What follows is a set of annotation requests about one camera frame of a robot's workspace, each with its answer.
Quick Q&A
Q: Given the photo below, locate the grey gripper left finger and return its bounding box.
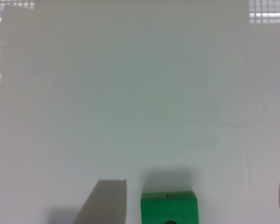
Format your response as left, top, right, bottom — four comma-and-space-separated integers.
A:
73, 180, 127, 224

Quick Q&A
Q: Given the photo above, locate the green square block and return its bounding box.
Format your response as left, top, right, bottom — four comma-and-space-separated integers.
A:
140, 190, 199, 224

